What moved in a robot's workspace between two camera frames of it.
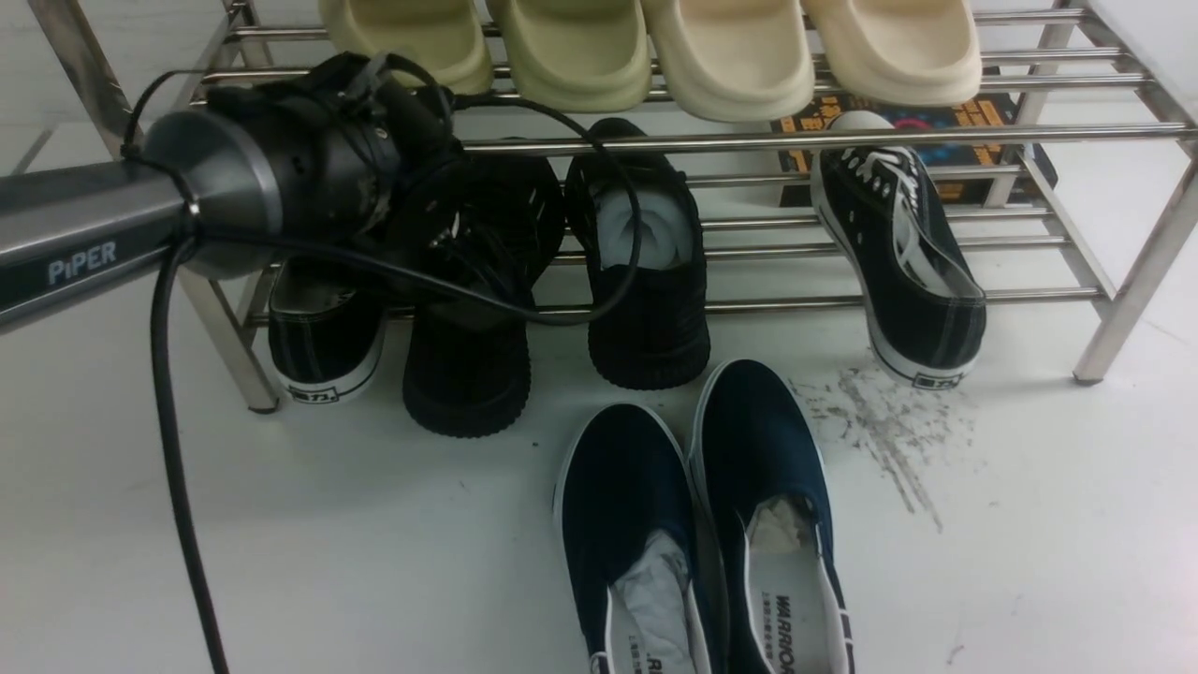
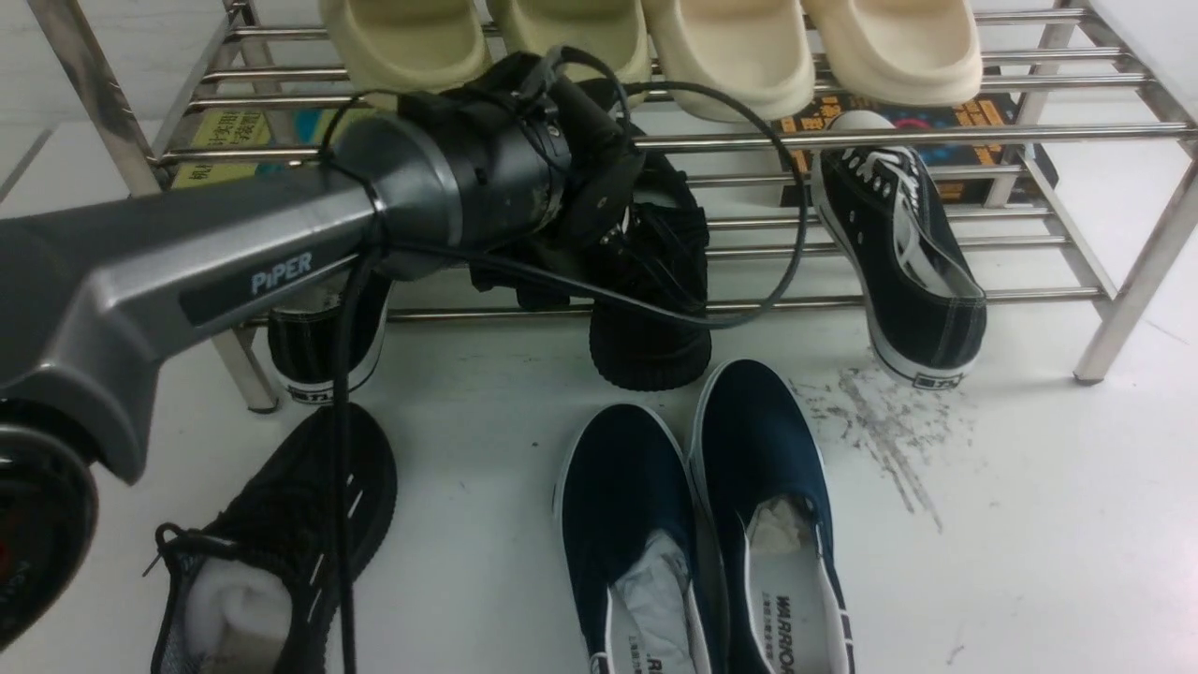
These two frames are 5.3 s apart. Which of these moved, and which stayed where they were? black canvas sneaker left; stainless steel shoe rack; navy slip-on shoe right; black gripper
Moved: black gripper
Stayed: black canvas sneaker left; navy slip-on shoe right; stainless steel shoe rack
